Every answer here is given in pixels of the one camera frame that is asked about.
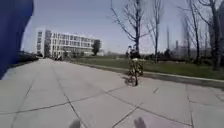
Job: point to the dark leafy tree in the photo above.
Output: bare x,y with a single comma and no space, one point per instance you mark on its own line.
96,47

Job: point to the person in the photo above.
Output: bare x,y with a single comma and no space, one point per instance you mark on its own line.
134,54

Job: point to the bicycle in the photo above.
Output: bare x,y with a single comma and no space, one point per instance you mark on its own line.
134,76

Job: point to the grey concrete slab pavement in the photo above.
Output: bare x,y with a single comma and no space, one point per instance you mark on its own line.
83,95

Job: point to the row of bare trees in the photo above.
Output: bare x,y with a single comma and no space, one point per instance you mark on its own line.
137,30

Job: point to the white building with window grid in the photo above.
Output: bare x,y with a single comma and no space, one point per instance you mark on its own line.
68,43

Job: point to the low distant hedge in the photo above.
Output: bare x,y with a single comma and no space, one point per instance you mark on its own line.
166,56

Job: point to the grass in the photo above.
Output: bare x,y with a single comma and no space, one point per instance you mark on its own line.
176,68

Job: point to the robot's own part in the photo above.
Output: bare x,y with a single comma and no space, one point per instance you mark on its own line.
75,124
140,123

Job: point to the grey kerb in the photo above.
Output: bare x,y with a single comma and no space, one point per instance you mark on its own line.
186,79

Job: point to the dark hedge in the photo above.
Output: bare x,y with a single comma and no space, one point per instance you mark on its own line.
28,57

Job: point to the blue object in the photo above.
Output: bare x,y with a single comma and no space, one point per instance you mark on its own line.
13,26

